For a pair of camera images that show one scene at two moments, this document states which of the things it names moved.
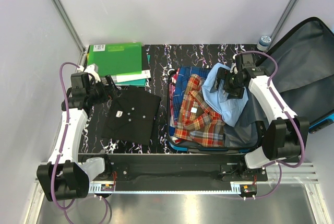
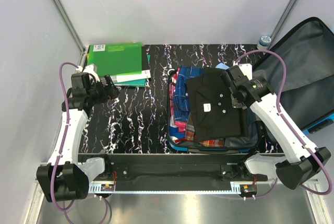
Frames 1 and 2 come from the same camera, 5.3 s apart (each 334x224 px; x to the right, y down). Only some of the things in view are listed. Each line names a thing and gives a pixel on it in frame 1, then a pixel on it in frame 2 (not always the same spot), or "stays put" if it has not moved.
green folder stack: (115, 59) stays put
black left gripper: (111, 93) stays put
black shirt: (131, 115) → (216, 113)
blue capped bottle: (264, 43) stays put
